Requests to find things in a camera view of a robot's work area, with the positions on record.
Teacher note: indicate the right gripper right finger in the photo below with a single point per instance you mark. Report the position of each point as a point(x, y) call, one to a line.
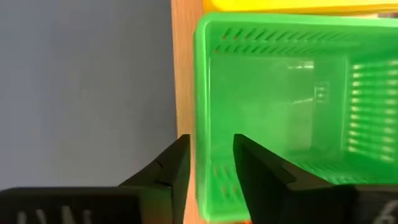
point(261, 180)

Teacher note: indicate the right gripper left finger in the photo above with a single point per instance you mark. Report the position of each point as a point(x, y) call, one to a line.
point(174, 174)

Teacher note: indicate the green slotted plastic basket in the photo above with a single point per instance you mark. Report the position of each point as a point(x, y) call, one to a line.
point(264, 102)

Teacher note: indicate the low wooden shelf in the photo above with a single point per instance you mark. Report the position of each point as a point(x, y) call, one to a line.
point(183, 62)

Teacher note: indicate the yellow slotted plastic basket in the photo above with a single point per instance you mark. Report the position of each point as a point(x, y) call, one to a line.
point(280, 4)

